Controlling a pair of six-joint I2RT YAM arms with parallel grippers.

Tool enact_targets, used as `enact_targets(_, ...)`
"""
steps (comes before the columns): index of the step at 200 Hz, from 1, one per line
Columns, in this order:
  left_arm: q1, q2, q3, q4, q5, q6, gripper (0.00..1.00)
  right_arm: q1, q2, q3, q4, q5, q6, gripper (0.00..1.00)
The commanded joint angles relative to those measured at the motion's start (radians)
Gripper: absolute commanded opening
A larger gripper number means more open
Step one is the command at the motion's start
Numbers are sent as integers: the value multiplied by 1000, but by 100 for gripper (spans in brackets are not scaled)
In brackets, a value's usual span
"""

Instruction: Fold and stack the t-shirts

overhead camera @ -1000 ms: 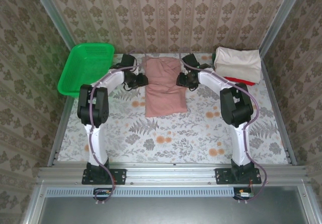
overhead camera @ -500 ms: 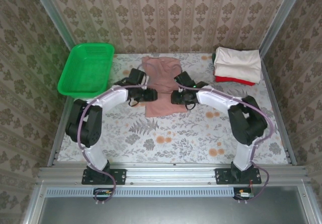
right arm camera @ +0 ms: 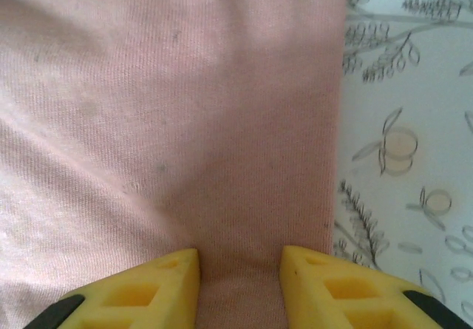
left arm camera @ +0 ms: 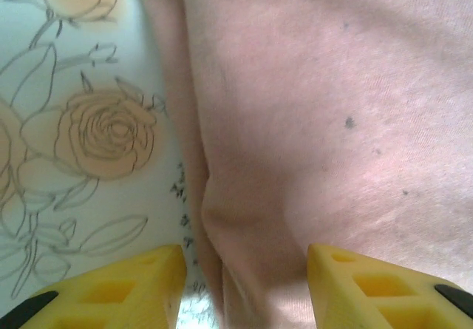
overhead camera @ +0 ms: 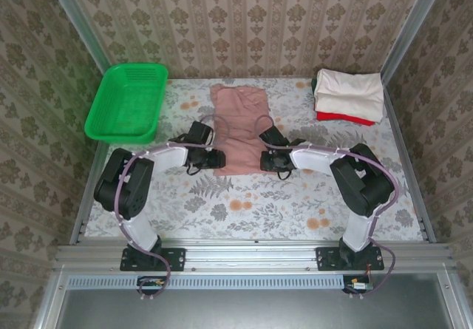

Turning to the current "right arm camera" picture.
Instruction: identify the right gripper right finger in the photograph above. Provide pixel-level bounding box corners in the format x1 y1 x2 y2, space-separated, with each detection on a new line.
279 245 465 329

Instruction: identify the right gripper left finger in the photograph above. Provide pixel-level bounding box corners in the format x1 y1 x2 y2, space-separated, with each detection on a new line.
31 247 201 329

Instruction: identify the pink printed t-shirt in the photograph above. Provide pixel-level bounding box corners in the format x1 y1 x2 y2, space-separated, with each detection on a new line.
0 0 348 329

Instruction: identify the floral tablecloth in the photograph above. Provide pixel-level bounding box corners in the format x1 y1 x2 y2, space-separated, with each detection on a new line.
330 0 473 329

